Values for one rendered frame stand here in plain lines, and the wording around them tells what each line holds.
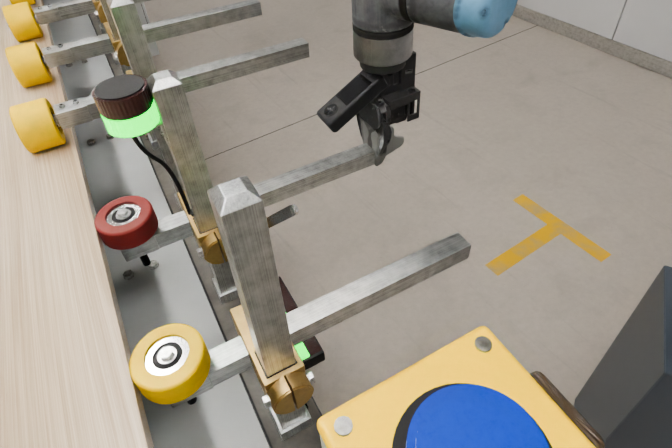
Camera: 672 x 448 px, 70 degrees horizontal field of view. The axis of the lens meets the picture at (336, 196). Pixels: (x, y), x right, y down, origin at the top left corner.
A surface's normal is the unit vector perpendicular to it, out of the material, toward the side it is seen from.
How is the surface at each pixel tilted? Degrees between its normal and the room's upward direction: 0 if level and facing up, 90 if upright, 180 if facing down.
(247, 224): 90
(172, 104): 90
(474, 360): 0
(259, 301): 90
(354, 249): 0
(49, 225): 0
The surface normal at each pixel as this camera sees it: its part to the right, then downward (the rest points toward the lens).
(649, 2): -0.83, 0.40
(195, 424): -0.04, -0.73
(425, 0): -0.61, 0.53
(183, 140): 0.48, 0.58
